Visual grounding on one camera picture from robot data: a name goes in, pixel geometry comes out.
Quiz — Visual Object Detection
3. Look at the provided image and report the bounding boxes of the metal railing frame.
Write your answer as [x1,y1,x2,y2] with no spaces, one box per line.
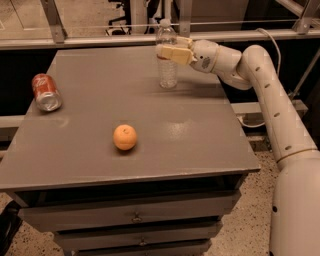
[0,0,320,50]

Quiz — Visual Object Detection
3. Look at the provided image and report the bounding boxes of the grey drawer cabinet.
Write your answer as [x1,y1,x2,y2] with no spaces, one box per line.
[0,47,259,256]

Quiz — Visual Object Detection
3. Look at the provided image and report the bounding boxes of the red soda can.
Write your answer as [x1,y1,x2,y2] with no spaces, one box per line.
[31,73,62,112]

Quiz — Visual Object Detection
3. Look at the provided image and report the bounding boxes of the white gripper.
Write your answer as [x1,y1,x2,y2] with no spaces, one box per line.
[156,36,219,73]

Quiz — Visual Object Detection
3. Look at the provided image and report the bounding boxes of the black office chair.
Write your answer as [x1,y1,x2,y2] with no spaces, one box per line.
[105,0,131,36]

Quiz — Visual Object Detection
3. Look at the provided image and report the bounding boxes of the orange fruit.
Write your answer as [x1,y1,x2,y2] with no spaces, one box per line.
[113,124,137,151]

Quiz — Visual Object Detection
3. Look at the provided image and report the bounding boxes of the white cable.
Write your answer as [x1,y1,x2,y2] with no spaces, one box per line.
[237,27,282,129]

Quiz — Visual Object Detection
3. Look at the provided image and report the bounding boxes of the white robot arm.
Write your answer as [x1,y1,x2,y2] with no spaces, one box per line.
[156,37,320,256]

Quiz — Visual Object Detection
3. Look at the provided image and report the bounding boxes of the clear plastic water bottle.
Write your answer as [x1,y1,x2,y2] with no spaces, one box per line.
[156,19,177,89]

